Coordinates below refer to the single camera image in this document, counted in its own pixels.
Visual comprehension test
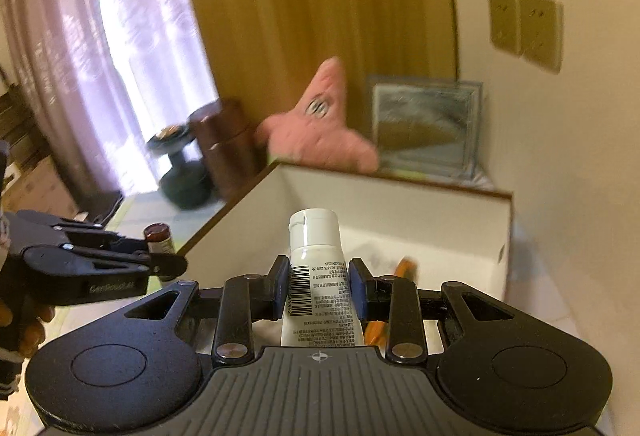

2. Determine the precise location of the orange black handheld device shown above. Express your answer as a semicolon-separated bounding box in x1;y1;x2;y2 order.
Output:
363;257;418;349

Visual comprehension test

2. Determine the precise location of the small brown bottle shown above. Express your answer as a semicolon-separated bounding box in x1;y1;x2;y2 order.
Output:
143;222;176;286

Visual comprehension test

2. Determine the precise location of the white lotion tube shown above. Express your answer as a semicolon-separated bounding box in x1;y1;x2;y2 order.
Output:
281;208;364;347

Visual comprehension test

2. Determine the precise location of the person left hand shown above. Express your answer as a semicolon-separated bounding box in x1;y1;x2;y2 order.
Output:
0;300;55;359

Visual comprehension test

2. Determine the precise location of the cardboard boxes stack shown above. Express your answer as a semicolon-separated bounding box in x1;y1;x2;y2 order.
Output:
0;79;79;220

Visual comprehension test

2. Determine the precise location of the dark green glass lamp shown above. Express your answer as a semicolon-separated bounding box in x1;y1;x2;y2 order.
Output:
146;124;213;210

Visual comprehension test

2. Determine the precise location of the brown cylindrical canister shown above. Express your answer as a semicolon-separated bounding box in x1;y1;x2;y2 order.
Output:
188;98;258;201

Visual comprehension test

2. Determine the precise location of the pink starfish plush toy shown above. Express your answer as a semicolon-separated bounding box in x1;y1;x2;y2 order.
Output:
254;57;380;174

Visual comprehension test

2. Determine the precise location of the pink sheer curtain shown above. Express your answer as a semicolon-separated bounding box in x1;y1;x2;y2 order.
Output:
1;0;218;198

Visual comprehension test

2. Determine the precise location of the yellow wooden door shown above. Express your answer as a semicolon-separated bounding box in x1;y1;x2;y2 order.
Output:
171;0;459;143

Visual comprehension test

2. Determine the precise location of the glass picture frame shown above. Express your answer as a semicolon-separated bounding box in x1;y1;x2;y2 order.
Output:
369;76;483;180

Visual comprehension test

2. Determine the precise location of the beige wall socket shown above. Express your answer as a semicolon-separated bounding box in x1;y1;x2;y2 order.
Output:
488;0;521;57
518;0;563;73

